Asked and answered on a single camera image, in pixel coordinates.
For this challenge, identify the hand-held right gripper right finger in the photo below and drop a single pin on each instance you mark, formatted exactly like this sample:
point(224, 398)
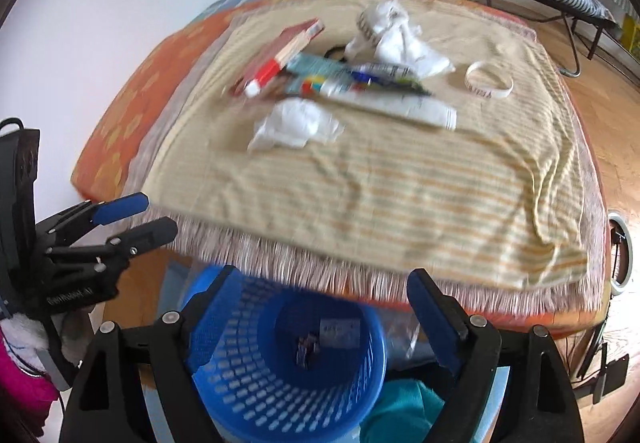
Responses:
point(434, 318)

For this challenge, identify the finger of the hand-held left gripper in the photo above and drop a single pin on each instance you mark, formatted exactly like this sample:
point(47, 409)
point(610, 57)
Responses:
point(120, 209)
point(150, 232)

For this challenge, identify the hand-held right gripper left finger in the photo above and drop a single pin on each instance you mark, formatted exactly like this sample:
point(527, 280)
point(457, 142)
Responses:
point(215, 310)

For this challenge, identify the blue plastic mesh basket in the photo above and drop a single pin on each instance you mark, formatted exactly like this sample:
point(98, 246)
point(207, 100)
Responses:
point(250, 373)

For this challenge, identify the small white tissue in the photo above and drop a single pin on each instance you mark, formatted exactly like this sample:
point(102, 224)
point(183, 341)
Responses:
point(300, 123)

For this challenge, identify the red and white tube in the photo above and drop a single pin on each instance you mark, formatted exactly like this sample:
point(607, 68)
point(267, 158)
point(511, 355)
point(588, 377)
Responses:
point(265, 73)

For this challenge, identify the long white tube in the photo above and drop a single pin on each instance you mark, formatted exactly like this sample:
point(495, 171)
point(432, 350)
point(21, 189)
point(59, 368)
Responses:
point(400, 107)

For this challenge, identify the colourful small packet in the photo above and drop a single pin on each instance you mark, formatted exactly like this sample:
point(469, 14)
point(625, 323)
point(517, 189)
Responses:
point(306, 85)

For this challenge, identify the red box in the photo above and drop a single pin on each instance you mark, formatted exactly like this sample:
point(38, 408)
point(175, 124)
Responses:
point(287, 43)

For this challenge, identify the light blue tube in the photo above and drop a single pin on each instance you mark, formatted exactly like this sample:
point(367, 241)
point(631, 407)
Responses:
point(317, 67)

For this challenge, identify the white wristband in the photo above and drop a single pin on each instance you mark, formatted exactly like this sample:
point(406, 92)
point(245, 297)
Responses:
point(502, 90)

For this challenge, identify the blue and white tube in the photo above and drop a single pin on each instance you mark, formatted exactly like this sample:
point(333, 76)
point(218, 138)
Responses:
point(380, 71)

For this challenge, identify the large white tissue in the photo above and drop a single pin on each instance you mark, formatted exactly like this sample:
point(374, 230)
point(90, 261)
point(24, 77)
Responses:
point(405, 43)

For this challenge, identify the patterned paper band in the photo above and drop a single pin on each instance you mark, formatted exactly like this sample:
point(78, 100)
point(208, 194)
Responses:
point(366, 25)

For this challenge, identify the orange patterned bedsheet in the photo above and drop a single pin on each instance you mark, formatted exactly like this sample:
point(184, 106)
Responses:
point(125, 123)

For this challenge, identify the small grey card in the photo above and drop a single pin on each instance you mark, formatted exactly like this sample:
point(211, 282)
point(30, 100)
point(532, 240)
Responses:
point(340, 332)

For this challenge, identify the teal cloth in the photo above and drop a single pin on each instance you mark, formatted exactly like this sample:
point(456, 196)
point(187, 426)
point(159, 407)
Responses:
point(400, 408)

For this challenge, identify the small dark clip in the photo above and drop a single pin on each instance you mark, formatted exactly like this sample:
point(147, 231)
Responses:
point(307, 349)

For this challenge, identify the pink fringed mat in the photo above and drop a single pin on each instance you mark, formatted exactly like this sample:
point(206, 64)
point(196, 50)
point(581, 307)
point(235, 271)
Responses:
point(310, 268)

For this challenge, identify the yellow striped towel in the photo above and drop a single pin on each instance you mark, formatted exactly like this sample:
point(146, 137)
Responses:
point(375, 183)

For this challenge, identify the black tripod stand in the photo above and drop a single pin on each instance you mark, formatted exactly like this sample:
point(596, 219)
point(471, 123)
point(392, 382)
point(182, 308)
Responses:
point(607, 373)

